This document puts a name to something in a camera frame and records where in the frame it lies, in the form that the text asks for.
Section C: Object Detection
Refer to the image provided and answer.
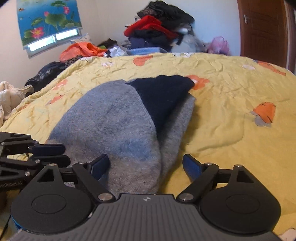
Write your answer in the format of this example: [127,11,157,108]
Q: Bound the window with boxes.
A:
[24,28,81,59]

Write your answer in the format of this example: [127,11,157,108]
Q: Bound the orange plastic bag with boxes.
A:
[59,42,107,62]

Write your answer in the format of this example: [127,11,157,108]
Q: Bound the cream white blanket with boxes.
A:
[0,81,34,126]

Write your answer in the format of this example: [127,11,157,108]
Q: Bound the light blue folded towel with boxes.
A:
[126,47,167,56]

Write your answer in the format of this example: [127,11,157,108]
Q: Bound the red garment on pile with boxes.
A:
[123,15,178,39]

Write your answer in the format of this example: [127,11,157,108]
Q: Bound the lotus flower poster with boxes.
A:
[16,1,82,47]

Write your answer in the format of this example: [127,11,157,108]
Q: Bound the brown wooden door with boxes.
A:
[237,0,295,72]

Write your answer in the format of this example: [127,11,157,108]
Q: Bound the pink plastic bag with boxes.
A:
[207,36,230,56]

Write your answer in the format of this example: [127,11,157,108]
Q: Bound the clear plastic bag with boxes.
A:
[171,35,207,53]

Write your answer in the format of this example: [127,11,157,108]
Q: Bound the black garments on pile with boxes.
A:
[127,1,195,52]

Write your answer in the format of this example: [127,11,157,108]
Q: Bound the grey and navy knit sweater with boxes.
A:
[48,75,195,196]

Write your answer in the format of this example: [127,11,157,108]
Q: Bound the yellow carrot print quilt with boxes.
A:
[1,53,295,233]

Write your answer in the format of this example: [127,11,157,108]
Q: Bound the dark floral garment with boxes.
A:
[25,55,83,92]

